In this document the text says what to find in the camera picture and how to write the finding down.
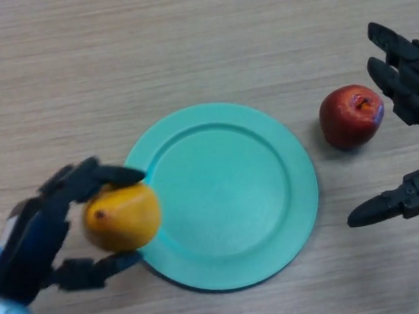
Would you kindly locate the red apple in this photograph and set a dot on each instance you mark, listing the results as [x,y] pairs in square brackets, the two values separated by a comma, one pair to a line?
[345,122]

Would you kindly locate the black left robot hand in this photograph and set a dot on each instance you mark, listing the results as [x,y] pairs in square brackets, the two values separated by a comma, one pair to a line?
[29,248]

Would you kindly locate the yellow pear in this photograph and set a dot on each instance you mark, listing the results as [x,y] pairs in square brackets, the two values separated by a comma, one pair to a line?
[124,220]

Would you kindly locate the green round plate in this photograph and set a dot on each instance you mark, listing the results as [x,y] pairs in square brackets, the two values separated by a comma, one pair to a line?
[234,198]

